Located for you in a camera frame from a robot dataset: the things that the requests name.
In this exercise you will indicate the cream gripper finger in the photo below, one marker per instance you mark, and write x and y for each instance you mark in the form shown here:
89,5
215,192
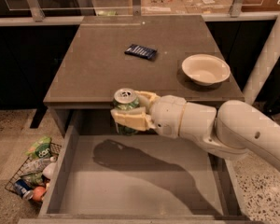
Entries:
137,118
146,100

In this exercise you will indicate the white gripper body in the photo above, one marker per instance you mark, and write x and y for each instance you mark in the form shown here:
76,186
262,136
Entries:
168,114

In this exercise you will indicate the green soda can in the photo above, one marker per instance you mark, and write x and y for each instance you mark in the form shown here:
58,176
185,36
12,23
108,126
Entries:
125,99

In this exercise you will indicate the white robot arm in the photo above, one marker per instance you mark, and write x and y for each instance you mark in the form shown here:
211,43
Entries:
228,132

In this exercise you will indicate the open grey top drawer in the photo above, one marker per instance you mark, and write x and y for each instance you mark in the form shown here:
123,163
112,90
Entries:
105,178

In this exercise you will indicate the blue soda can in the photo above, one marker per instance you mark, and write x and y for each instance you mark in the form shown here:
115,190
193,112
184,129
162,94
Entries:
21,188

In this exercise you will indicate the dark blue snack packet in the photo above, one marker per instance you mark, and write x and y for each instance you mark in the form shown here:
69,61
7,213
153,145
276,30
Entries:
140,52

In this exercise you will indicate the grey cabinet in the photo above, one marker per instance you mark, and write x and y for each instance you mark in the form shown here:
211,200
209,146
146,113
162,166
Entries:
95,65

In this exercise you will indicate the white bowl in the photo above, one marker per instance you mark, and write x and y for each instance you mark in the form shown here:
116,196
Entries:
206,70

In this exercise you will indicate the cardboard box left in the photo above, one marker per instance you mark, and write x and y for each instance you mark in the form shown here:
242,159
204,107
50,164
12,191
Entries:
158,7

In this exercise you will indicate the green chip bag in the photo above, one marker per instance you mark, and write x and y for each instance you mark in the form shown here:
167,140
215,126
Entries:
40,149

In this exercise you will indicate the white round object in basket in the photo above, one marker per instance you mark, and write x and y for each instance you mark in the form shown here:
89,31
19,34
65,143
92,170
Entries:
48,171

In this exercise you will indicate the clear plastic water bottle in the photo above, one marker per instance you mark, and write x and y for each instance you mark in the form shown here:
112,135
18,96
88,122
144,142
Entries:
37,166

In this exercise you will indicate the orange fruit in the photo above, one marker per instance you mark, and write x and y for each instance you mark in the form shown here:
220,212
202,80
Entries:
39,193

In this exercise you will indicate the black wire basket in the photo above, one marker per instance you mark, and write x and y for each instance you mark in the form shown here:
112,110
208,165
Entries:
36,179

